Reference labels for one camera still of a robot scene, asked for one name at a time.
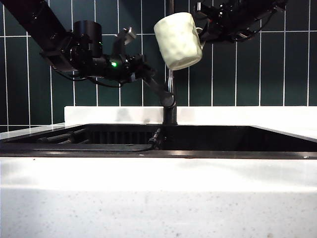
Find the black kitchen sink basin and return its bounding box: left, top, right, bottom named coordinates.
left=0, top=123, right=317, bottom=160

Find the grey faucet lever handle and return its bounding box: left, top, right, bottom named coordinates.
left=143, top=75, right=178, bottom=109

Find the pale green ceramic mug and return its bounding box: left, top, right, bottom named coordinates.
left=153, top=11, right=207, bottom=71

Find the dark metal kitchen faucet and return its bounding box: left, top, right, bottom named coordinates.
left=162, top=0, right=179, bottom=126

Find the black sink drying rack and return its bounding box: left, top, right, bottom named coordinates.
left=37, top=127, right=163, bottom=152

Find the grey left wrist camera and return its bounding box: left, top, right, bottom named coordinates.
left=114, top=26, right=137, bottom=57

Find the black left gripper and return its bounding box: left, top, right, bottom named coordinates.
left=93, top=53, right=157, bottom=84

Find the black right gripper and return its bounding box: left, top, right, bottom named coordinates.
left=199, top=1, right=240, bottom=43

